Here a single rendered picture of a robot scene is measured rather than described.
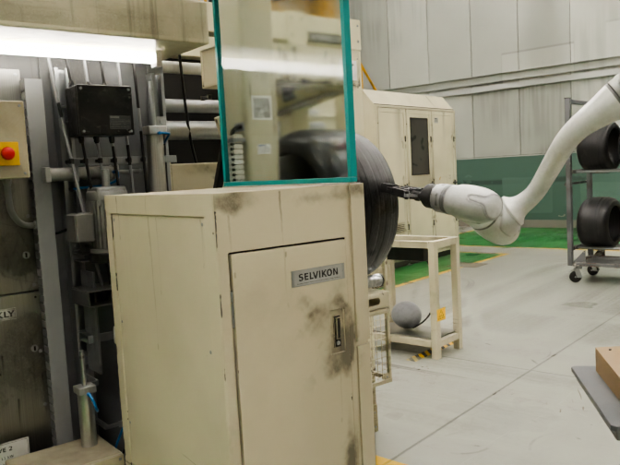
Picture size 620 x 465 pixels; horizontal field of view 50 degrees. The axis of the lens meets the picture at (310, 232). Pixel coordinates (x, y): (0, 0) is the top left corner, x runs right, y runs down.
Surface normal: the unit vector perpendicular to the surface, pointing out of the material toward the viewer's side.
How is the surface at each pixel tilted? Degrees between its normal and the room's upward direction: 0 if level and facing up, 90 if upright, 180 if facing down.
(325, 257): 90
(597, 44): 90
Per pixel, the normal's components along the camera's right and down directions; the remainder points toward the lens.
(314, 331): 0.62, 0.04
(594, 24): -0.65, 0.11
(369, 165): 0.51, -0.47
